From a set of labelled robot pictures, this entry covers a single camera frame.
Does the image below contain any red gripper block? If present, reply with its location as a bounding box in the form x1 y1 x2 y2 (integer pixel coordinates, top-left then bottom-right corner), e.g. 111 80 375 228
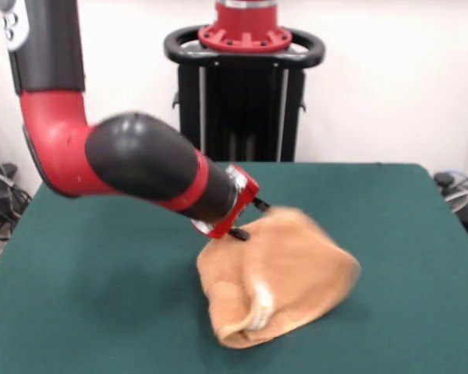
190 163 273 241

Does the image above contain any dark green table cloth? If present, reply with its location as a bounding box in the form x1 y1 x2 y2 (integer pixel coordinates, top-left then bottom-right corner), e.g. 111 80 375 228
0 161 468 374

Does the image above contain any grey curved stand base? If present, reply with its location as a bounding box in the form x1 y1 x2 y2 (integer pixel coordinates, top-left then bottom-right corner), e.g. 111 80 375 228
444 185 468 252

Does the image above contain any tan terry towel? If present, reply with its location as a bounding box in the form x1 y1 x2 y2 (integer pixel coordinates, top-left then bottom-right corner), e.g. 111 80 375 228
197 205 363 350

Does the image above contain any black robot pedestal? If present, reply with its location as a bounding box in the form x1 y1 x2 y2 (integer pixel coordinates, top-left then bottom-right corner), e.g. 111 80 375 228
163 25 328 163

